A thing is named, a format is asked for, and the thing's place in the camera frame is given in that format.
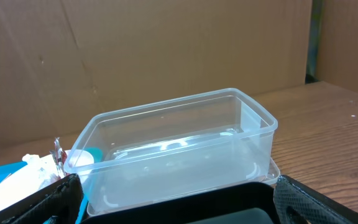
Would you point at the black waste tray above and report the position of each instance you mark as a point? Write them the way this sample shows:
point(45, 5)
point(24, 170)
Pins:
point(245, 203)

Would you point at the brown cardboard backdrop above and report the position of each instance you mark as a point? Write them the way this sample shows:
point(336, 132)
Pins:
point(63, 62)

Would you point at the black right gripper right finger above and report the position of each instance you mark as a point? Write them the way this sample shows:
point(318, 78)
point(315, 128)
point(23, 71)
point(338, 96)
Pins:
point(297, 203)

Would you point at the red snack wrapper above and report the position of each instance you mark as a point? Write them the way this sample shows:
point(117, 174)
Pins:
point(59, 157)

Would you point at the large white plate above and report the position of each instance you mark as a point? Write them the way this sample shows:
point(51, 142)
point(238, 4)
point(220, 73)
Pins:
point(16, 187)

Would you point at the clear plastic waste bin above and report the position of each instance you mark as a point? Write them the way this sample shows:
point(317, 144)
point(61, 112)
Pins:
point(170, 149)

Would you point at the white tissue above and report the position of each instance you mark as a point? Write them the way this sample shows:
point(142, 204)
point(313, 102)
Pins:
point(43, 170)

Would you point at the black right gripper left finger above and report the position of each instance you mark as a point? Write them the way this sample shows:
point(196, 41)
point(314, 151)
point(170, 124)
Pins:
point(59, 202)

